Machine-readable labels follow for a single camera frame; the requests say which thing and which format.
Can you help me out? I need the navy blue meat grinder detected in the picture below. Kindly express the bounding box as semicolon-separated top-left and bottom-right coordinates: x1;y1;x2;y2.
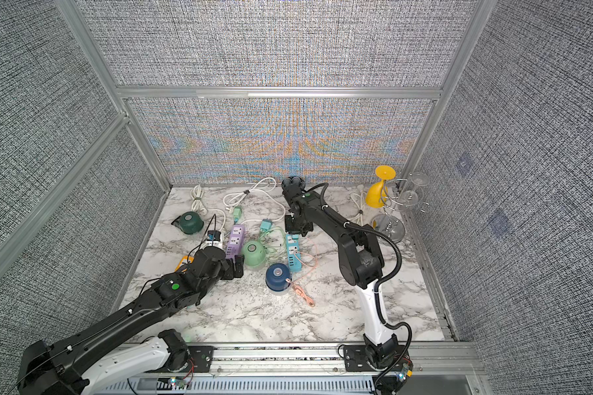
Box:
265;263;292;293

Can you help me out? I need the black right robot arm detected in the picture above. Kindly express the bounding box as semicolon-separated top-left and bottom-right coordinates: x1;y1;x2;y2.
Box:
282;176;413;372

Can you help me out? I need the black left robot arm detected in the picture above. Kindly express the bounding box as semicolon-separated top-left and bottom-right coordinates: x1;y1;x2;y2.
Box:
15;246;244;394

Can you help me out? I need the light green meat grinder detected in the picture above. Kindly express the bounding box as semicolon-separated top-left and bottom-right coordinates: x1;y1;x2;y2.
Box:
241;240;267;269

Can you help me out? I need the dark green meat grinder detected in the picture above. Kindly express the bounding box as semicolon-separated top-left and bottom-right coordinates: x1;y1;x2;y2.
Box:
171;211;204;235

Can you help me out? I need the teal power strip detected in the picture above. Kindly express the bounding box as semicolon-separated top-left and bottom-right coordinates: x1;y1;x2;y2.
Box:
285;234;302;273

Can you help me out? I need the purple power strip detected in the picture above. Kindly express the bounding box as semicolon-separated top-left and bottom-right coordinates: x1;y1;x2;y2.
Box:
226;225;245;259

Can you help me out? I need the teal usb adapter middle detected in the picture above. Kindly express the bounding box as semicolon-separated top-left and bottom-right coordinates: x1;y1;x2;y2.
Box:
260;219;273;234

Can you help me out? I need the black grinder blade lid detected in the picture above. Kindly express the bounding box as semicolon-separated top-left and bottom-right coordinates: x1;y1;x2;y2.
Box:
282;176;306;195

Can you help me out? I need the orange power strip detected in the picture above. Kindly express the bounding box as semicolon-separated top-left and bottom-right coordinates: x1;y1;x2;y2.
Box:
176;255;194;271

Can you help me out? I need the yellow plastic goblet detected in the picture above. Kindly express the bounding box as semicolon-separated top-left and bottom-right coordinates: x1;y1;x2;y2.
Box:
365;165;396;208

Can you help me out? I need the clear wine glass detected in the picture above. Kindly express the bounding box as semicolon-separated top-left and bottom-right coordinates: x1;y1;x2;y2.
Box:
398;190;420;208

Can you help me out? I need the light green charging cable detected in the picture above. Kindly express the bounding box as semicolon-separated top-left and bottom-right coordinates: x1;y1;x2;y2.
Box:
261;226;290;260

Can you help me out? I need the green usb wall adapter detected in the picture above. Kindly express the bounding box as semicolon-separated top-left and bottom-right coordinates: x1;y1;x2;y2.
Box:
232;206;242;223

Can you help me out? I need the white power cord middle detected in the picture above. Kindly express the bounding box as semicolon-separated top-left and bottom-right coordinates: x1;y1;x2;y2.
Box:
221;177;288;223

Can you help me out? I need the white power cord left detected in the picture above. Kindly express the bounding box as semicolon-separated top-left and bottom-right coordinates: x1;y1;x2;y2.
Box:
189;184;227;233

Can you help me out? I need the chrome wire glass rack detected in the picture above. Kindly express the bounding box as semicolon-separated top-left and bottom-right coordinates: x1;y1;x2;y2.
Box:
372;172;430;244

